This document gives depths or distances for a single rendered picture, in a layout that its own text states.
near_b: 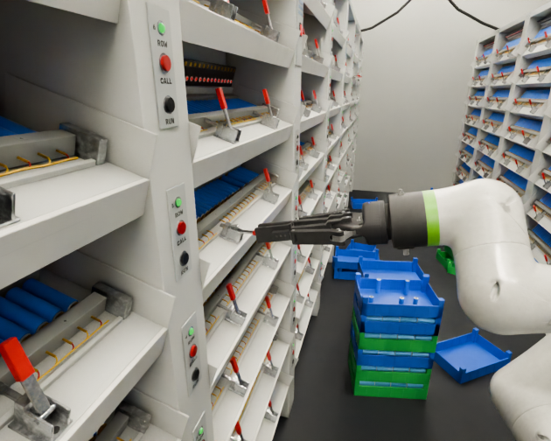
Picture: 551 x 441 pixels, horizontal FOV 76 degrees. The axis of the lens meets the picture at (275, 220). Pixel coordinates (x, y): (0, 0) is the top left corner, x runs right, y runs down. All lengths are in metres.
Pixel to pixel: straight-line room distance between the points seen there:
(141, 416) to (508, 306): 0.51
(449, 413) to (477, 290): 1.24
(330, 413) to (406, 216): 1.16
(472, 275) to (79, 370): 0.50
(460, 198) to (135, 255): 0.47
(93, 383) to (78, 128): 0.26
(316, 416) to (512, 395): 0.83
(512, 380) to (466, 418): 0.77
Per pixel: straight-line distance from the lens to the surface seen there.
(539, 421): 0.96
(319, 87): 1.75
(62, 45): 0.46
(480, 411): 1.82
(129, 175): 0.41
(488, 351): 2.14
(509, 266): 0.57
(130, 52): 0.40
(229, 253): 0.66
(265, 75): 1.07
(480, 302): 0.56
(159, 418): 0.61
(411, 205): 0.60
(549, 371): 0.99
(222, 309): 0.82
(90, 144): 0.42
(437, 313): 1.52
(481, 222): 0.59
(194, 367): 0.58
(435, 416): 1.73
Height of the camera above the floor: 1.21
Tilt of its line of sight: 20 degrees down
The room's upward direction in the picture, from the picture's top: straight up
